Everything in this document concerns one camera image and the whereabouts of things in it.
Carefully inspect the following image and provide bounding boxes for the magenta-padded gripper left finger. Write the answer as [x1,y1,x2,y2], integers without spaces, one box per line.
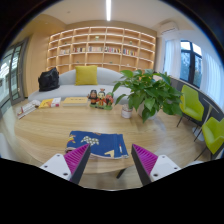
[39,143,92,185]

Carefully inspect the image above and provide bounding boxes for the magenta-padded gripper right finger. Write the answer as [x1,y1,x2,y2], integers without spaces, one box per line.
[131,143,183,187]

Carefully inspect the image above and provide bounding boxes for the blue patterned towel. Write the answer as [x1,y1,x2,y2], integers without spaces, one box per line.
[65,130,130,160]

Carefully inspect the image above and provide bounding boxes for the green chair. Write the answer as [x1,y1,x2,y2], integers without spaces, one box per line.
[194,116,224,161]
[176,84,206,130]

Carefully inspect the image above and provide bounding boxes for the yellow and white book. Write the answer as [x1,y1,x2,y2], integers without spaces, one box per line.
[38,97,62,109]

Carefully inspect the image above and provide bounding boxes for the small white and red cup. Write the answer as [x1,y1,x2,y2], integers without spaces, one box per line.
[120,103,134,120]

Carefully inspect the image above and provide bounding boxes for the flat tan book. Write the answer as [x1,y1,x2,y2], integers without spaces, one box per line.
[61,96,89,107]

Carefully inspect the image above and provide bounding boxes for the grey curved sofa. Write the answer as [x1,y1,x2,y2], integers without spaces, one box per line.
[28,66,133,103]

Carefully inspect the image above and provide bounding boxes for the green potted plant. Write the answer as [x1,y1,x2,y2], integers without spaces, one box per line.
[111,68,184,124]

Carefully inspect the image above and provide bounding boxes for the colourful figurine group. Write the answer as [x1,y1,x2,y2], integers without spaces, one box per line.
[87,88,115,111]

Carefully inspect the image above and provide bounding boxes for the black bag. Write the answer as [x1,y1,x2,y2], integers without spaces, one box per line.
[37,67,61,93]

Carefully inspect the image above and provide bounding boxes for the yellow cushion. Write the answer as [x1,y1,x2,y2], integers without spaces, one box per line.
[74,65,99,86]

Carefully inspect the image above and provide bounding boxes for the grey-framed glass door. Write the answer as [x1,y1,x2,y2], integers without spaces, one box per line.
[0,38,30,116]

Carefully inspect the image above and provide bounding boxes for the dark-framed window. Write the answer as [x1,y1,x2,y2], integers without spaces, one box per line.
[179,39,204,89]

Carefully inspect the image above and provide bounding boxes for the white air conditioner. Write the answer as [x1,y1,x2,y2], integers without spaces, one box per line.
[159,21,180,36]

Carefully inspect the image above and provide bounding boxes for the long ceiling light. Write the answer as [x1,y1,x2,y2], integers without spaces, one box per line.
[105,0,112,22]

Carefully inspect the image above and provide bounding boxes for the wooden wall shelf unit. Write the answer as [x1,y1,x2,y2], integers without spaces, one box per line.
[46,26,157,75]

